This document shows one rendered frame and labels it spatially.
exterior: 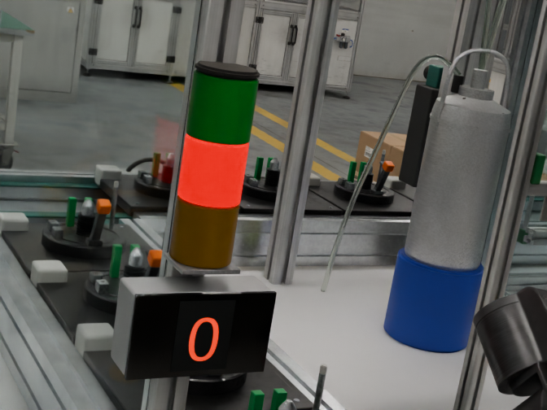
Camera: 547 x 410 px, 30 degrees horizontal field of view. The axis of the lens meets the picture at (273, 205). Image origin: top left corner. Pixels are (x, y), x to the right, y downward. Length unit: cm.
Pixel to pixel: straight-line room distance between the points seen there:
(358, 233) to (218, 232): 143
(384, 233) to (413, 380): 61
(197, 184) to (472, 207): 104
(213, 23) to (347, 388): 93
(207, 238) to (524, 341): 25
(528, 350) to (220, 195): 25
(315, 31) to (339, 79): 879
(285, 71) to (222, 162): 961
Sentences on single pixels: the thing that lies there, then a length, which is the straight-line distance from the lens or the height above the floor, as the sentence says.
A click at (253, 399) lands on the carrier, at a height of 103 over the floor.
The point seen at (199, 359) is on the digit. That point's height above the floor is 118.
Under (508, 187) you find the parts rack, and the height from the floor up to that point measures 130.
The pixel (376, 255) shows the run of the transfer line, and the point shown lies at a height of 88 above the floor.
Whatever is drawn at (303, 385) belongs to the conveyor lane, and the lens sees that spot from 137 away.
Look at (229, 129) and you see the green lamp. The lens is 77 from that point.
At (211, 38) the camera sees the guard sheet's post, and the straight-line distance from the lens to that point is 80.
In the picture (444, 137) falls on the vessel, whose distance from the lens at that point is 175.
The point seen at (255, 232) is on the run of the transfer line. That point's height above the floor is 93.
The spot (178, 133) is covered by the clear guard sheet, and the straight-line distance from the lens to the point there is 81.
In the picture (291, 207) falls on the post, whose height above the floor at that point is 102.
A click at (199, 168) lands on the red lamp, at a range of 78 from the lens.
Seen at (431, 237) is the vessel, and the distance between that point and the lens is 178.
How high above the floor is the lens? 152
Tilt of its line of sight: 15 degrees down
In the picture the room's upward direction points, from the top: 9 degrees clockwise
